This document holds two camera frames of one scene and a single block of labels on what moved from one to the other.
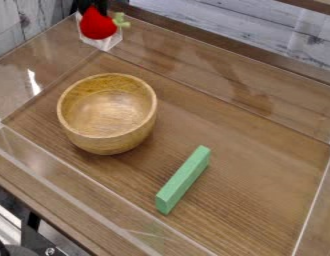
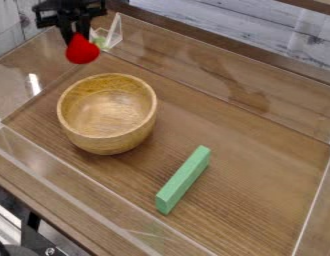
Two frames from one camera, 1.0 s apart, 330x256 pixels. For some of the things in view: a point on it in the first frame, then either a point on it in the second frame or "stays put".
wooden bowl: (105, 112) stays put
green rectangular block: (183, 180) stays put
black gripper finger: (101, 4) → (83, 26)
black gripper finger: (84, 5) → (64, 25)
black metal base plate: (36, 242) stays put
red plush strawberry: (99, 26) → (81, 51)
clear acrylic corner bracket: (99, 43) stays put
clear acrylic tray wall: (79, 203) stays put
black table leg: (33, 221) stays put
